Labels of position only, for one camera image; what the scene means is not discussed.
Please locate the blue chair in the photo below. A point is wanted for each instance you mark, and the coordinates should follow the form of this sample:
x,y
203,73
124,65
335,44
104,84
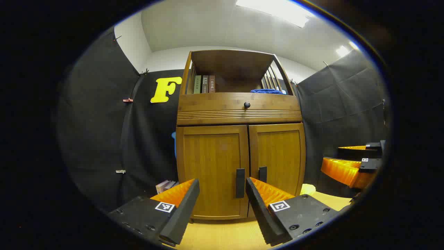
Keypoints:
x,y
174,146

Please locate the wooden drawer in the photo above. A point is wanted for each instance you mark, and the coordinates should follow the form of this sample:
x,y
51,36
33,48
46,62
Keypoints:
x,y
208,104

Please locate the reddish brown book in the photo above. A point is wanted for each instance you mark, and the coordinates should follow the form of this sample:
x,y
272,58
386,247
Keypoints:
x,y
212,84

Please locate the black backdrop cloth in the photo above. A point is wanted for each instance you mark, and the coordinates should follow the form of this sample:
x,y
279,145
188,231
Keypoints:
x,y
104,121

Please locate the large ceiling light panel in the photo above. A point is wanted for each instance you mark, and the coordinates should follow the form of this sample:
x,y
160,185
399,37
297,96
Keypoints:
x,y
277,10

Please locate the blue cloth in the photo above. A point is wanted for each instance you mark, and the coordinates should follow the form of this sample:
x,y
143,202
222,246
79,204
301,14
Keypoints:
x,y
267,91

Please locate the red clip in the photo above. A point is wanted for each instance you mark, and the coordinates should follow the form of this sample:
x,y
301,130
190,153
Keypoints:
x,y
127,100

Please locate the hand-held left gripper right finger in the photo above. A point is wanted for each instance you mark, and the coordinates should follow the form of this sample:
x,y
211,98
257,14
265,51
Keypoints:
x,y
260,215

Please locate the wooden shoe cabinet door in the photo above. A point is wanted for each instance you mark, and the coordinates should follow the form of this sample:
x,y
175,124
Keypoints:
x,y
211,166
281,152

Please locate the small ceiling light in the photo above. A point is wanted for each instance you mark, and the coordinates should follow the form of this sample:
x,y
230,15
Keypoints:
x,y
343,51

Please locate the wooden double-door shoe cabinet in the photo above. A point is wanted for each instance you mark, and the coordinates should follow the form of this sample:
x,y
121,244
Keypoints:
x,y
232,66

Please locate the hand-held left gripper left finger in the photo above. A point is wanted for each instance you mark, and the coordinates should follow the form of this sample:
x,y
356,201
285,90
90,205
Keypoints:
x,y
182,215

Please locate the dark striped box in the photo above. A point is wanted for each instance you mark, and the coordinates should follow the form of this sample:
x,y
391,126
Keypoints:
x,y
170,184

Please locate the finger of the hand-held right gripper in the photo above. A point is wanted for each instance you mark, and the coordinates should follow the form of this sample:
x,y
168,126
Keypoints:
x,y
340,170
353,152

